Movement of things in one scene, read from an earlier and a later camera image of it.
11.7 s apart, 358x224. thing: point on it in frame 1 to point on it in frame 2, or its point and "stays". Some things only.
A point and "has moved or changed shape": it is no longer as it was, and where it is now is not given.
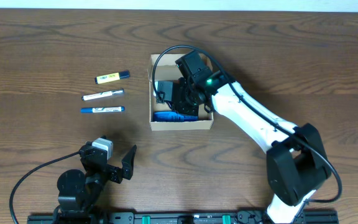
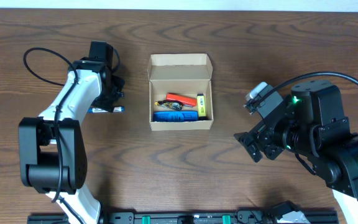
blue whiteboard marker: x=96 y=109 stays
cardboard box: x=167 y=70 stays
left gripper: x=114 y=173 to x=114 y=94
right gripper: x=181 y=97 to x=263 y=143
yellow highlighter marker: x=112 y=77 has moved or changed shape
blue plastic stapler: x=170 y=116 stays
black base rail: x=90 y=216 stays
